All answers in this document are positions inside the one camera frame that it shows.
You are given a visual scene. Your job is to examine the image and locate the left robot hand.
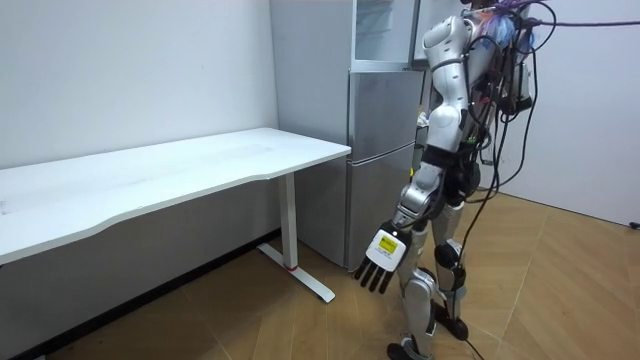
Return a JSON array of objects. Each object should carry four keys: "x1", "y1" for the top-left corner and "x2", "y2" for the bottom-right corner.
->
[{"x1": 352, "y1": 221, "x2": 414, "y2": 295}]

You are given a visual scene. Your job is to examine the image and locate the white desk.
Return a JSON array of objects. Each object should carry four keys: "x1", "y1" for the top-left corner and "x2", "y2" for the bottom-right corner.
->
[{"x1": 0, "y1": 127, "x2": 353, "y2": 305}]

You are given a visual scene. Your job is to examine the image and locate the grey fridge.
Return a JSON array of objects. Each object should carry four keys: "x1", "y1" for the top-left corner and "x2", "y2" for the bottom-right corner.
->
[{"x1": 269, "y1": 0, "x2": 432, "y2": 274}]

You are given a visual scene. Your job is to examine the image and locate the robot body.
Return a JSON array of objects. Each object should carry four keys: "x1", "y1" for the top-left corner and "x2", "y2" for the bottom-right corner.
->
[{"x1": 457, "y1": 0, "x2": 541, "y2": 206}]

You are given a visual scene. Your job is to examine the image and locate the cable bundle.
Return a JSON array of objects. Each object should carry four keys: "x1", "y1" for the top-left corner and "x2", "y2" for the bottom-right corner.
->
[{"x1": 494, "y1": 0, "x2": 640, "y2": 30}]

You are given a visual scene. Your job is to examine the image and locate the robot legs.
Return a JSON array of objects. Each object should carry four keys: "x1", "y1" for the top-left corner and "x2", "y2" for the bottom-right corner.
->
[{"x1": 386, "y1": 199, "x2": 471, "y2": 360}]

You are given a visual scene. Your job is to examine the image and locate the black floor cable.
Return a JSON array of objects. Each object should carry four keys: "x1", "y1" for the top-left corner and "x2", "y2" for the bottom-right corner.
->
[{"x1": 455, "y1": 114, "x2": 511, "y2": 360}]

